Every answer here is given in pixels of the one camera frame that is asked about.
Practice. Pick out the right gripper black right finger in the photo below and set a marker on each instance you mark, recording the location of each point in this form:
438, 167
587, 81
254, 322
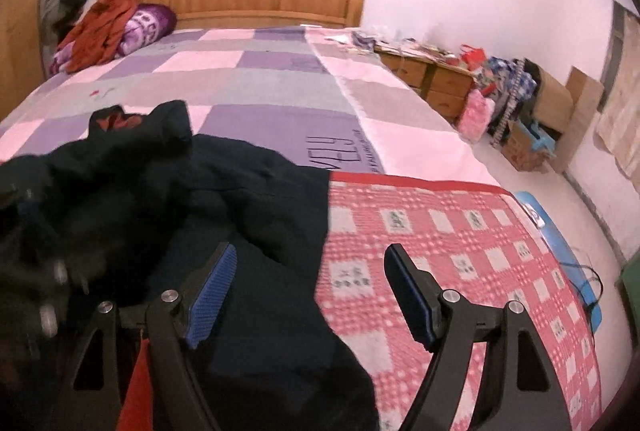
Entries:
519, 389

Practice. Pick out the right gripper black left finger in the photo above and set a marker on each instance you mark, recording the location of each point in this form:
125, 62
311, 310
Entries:
161, 391

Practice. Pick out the dark navy padded coat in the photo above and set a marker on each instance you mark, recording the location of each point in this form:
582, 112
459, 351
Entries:
132, 210

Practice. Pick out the blue plaid clothes pile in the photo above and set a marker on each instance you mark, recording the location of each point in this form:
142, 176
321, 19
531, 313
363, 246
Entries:
497, 78

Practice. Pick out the red white checkered blanket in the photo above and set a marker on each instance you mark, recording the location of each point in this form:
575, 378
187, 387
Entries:
473, 238

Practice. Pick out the blue floor mat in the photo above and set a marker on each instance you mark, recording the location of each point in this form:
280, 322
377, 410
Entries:
585, 281

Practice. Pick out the green cabinet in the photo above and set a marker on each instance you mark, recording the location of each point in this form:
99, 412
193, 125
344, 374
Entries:
630, 288

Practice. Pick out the small printed cardboard box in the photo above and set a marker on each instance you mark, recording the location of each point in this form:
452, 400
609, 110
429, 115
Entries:
528, 146

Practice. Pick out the pink plush bag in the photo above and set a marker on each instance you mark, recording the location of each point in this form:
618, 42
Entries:
475, 116

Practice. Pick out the wooden nightstand drawers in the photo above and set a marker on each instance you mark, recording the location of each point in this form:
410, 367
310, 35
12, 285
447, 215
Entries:
444, 87

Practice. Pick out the brown cardboard box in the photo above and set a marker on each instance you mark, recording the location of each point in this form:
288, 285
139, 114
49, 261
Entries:
565, 111

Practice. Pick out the pink purple patchwork bed quilt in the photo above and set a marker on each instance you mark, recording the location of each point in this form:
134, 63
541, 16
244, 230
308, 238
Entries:
306, 92

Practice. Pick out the rust orange jacket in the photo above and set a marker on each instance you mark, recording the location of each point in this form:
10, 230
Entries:
94, 40

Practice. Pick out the wooden wardrobe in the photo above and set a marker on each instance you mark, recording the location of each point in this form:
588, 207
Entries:
20, 57

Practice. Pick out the purple patterned pillow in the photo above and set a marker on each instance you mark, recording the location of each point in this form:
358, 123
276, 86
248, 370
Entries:
147, 25

